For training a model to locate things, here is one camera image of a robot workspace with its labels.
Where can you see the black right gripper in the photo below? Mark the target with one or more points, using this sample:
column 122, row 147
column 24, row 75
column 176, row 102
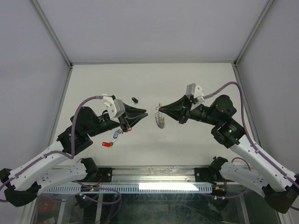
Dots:
column 174, row 109

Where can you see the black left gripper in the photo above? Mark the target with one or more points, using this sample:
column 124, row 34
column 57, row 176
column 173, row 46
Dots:
column 130, row 111

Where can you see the large grey keyring yellow handle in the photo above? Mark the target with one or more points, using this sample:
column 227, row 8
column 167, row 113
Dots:
column 159, row 119

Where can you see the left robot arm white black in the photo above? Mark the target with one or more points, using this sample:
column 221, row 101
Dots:
column 24, row 184

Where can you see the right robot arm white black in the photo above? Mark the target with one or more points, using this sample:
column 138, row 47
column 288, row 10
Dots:
column 274, row 182

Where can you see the black key tag with key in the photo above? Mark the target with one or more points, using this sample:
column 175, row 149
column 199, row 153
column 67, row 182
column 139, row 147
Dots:
column 134, row 101

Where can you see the blue key tag with key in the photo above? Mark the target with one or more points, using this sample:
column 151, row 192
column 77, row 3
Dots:
column 116, row 134

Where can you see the red key tag with key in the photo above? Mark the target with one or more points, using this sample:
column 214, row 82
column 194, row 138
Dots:
column 109, row 144

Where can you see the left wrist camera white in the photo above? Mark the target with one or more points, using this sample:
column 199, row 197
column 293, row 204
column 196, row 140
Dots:
column 115, row 107

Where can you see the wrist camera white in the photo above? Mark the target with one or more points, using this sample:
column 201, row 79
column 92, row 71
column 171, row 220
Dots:
column 195, row 93
column 115, row 107

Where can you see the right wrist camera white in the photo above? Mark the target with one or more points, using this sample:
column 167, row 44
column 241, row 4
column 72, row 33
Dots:
column 195, row 93

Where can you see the aluminium mounting rail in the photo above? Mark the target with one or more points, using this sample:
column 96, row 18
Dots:
column 136, row 174

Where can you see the grey slotted cable duct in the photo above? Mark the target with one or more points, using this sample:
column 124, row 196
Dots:
column 128, row 189

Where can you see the right aluminium frame post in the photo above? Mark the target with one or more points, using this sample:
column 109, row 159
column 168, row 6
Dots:
column 254, row 31

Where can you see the aluminium frame post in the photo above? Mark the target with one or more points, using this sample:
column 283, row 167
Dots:
column 51, row 33
column 254, row 31

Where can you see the left aluminium frame post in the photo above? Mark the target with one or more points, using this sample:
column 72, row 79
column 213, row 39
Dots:
column 51, row 33

